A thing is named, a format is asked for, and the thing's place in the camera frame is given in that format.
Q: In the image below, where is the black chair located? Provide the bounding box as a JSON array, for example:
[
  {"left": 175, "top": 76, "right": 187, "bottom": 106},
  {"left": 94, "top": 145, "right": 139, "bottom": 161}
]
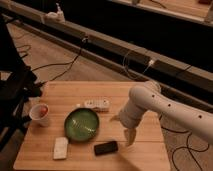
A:
[{"left": 0, "top": 14, "right": 42, "bottom": 152}]

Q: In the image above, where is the white object on ledge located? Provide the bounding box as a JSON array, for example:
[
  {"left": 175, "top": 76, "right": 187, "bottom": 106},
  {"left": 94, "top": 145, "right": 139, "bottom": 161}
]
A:
[{"left": 45, "top": 4, "right": 65, "bottom": 22}]

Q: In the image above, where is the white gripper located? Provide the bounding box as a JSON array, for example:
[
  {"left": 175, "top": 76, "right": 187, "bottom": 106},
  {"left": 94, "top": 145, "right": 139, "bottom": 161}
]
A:
[{"left": 110, "top": 99, "right": 147, "bottom": 146}]

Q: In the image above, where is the white rectangular block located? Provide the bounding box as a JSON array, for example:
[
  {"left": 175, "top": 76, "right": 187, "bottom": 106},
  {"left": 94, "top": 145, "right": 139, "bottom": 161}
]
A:
[{"left": 53, "top": 137, "right": 68, "bottom": 160}]

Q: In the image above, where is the white plug and cable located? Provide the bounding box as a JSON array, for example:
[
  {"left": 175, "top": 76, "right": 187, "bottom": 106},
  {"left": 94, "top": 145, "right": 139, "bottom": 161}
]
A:
[{"left": 121, "top": 46, "right": 157, "bottom": 81}]

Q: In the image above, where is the black smartphone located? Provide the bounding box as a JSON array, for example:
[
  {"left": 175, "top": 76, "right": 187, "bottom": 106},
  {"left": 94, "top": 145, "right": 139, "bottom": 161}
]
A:
[{"left": 94, "top": 141, "right": 118, "bottom": 156}]

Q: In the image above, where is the white cup with red object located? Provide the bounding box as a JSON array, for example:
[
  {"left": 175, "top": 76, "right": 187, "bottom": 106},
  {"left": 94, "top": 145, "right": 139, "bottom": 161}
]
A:
[{"left": 29, "top": 103, "right": 50, "bottom": 127}]

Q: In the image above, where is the black floor cable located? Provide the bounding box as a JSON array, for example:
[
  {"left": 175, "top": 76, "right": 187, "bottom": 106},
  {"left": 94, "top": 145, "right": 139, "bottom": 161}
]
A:
[{"left": 14, "top": 34, "right": 90, "bottom": 84}]

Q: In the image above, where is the white remote control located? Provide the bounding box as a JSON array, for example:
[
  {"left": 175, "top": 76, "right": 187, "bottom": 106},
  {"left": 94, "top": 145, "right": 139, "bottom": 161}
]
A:
[{"left": 83, "top": 99, "right": 110, "bottom": 112}]

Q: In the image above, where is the green ceramic bowl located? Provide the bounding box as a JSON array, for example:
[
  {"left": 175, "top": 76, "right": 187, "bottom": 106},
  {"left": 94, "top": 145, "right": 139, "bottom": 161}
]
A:
[{"left": 64, "top": 108, "right": 99, "bottom": 142}]

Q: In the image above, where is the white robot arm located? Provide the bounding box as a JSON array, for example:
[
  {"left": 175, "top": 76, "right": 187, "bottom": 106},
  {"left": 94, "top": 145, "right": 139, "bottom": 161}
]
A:
[{"left": 111, "top": 81, "right": 213, "bottom": 146}]

